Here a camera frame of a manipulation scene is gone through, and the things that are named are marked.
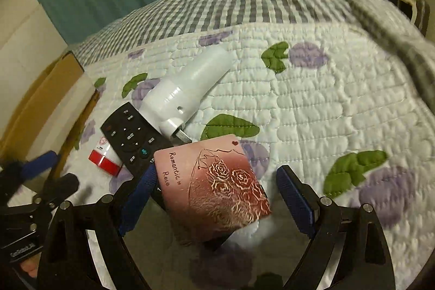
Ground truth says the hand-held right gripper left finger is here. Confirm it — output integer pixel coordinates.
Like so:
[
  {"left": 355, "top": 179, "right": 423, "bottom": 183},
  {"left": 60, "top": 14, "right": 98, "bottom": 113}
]
[{"left": 36, "top": 164, "right": 160, "bottom": 290}]

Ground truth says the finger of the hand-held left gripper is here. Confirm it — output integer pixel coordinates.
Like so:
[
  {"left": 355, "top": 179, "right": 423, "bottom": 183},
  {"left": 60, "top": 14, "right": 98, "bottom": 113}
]
[
  {"left": 33, "top": 173, "right": 80, "bottom": 208},
  {"left": 0, "top": 150, "right": 61, "bottom": 182}
]

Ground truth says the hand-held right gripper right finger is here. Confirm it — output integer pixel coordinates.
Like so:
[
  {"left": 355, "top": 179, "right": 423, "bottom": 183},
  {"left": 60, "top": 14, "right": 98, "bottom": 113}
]
[{"left": 276, "top": 165, "right": 397, "bottom": 290}]

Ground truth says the pink rose-printed box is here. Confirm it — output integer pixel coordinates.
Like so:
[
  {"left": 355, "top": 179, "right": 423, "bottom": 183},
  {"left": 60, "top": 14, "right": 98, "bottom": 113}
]
[{"left": 154, "top": 134, "right": 273, "bottom": 251}]

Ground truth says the person's left hand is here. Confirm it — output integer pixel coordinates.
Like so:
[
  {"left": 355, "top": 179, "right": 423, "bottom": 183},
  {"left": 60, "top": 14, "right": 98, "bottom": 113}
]
[{"left": 18, "top": 261, "right": 39, "bottom": 279}]

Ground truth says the red and white tube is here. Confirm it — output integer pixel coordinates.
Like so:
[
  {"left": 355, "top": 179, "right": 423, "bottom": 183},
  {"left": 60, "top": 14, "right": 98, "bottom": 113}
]
[{"left": 88, "top": 137, "right": 122, "bottom": 176}]

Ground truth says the black remote control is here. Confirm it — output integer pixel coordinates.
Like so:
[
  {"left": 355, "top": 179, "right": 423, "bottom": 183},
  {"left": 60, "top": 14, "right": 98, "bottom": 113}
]
[{"left": 100, "top": 102, "right": 175, "bottom": 209}]

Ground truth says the cardboard box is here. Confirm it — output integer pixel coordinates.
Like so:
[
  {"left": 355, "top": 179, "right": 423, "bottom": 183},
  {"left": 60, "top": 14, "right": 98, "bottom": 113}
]
[{"left": 0, "top": 50, "right": 101, "bottom": 175}]

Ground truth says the white floral quilt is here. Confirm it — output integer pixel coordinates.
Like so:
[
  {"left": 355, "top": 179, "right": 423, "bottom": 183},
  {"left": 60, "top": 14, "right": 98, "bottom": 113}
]
[{"left": 7, "top": 21, "right": 435, "bottom": 290}]

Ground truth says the white cylindrical device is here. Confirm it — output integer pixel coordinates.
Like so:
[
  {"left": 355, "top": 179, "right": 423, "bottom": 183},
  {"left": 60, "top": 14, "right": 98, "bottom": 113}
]
[{"left": 140, "top": 46, "right": 236, "bottom": 144}]

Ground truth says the grey knitted blanket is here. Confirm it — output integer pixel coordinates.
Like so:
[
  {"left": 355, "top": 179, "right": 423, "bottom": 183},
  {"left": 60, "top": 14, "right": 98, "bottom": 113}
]
[{"left": 326, "top": 0, "right": 435, "bottom": 107}]

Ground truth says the grey checkered blanket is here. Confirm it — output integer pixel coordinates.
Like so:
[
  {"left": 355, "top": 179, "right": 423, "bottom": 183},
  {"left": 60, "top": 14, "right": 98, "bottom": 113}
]
[{"left": 73, "top": 0, "right": 361, "bottom": 66}]

